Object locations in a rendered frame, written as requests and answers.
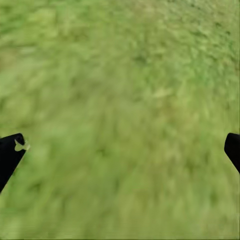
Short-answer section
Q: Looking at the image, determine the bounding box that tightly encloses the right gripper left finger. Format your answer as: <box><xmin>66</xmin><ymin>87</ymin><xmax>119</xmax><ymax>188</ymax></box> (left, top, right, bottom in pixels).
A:
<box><xmin>0</xmin><ymin>133</ymin><xmax>30</xmax><ymax>193</ymax></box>

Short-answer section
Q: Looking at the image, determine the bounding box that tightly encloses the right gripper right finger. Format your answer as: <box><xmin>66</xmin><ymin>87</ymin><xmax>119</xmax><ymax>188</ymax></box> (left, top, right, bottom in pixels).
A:
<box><xmin>224</xmin><ymin>132</ymin><xmax>240</xmax><ymax>173</ymax></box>

